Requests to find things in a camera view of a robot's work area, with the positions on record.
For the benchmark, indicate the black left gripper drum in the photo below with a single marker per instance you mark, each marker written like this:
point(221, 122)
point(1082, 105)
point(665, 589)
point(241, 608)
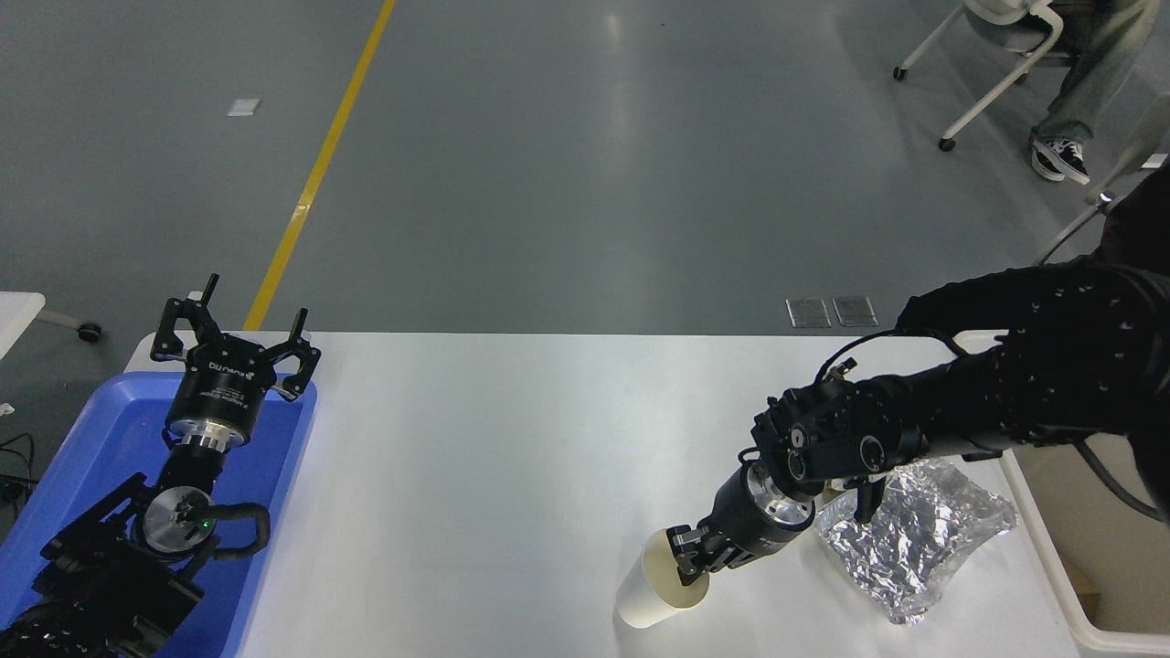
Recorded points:
point(219, 384)

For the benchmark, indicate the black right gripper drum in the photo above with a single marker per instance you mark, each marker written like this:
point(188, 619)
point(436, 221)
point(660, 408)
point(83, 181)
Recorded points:
point(742, 525)

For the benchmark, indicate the white paper cup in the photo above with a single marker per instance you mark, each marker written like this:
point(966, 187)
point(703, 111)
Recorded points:
point(644, 599)

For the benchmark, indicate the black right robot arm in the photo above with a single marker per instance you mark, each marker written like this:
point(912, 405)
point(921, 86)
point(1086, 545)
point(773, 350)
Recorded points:
point(1033, 384)

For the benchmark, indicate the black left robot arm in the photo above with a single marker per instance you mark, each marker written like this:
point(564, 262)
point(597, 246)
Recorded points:
point(101, 567)

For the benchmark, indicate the blue plastic tray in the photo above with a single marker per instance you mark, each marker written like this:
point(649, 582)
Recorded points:
point(110, 439)

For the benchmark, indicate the crumpled silver foil tray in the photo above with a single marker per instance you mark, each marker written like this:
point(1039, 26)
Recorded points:
point(914, 548)

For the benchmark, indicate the white wheeled cart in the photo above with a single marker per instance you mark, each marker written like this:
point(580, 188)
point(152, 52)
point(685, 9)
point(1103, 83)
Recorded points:
point(16, 315)

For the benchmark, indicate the large pale plastic bin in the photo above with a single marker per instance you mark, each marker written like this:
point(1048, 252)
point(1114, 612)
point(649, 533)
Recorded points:
point(1106, 548)

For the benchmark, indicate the white wheeled chair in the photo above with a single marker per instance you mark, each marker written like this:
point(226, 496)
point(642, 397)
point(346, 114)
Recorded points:
point(1005, 64)

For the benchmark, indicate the seated person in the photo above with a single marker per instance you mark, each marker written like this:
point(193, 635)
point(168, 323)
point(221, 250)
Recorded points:
point(1088, 82)

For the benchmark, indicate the white chair frame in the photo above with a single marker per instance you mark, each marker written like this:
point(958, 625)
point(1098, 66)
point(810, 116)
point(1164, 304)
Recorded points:
point(1143, 146)

